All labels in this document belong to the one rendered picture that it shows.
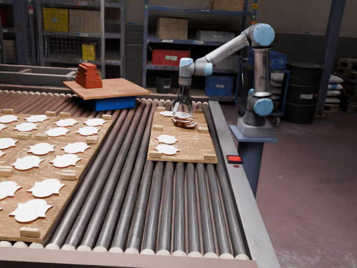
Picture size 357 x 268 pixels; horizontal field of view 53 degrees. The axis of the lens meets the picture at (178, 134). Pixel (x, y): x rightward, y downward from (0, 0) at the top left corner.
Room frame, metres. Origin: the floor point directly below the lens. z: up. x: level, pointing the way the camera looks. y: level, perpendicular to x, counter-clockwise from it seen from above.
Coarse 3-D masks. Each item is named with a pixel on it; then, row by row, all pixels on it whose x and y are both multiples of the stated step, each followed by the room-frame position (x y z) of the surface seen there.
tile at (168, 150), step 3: (162, 144) 1.78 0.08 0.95; (159, 147) 1.74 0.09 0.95; (162, 147) 1.74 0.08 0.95; (165, 147) 1.74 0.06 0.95; (168, 147) 1.74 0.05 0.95; (171, 147) 1.75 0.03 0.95; (174, 147) 1.75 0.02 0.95; (159, 150) 1.69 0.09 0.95; (162, 150) 1.70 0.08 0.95; (165, 150) 1.70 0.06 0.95; (168, 150) 1.70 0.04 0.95; (171, 150) 1.70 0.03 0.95; (174, 150) 1.71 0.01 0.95; (177, 150) 1.71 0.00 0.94; (162, 153) 1.67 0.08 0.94; (165, 153) 1.66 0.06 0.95; (168, 153) 1.67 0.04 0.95; (171, 153) 1.67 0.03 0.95; (174, 153) 1.67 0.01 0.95
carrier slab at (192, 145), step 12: (156, 132) 1.99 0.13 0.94; (168, 132) 2.00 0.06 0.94; (180, 132) 2.01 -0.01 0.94; (192, 132) 2.03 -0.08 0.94; (156, 144) 1.80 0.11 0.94; (180, 144) 1.82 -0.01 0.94; (192, 144) 1.84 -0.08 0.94; (204, 144) 1.85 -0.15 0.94; (168, 156) 1.65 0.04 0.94; (180, 156) 1.66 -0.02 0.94; (192, 156) 1.67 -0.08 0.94
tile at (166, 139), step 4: (160, 136) 1.90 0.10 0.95; (164, 136) 1.91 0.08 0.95; (168, 136) 1.91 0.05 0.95; (172, 136) 1.92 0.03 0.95; (160, 140) 1.84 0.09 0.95; (164, 140) 1.84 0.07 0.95; (168, 140) 1.84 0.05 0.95; (172, 140) 1.85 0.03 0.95; (176, 140) 1.85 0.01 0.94; (168, 144) 1.80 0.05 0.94; (172, 144) 1.81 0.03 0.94
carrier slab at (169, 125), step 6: (156, 114) 2.35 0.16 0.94; (192, 114) 2.40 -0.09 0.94; (198, 114) 2.41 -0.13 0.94; (204, 114) 2.42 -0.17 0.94; (156, 120) 2.22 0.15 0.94; (162, 120) 2.23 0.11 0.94; (168, 120) 2.24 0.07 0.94; (198, 120) 2.28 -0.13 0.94; (204, 120) 2.29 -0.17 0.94; (168, 126) 2.12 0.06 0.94; (174, 126) 2.13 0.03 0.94; (198, 126) 2.16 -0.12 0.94; (204, 126) 2.16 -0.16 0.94
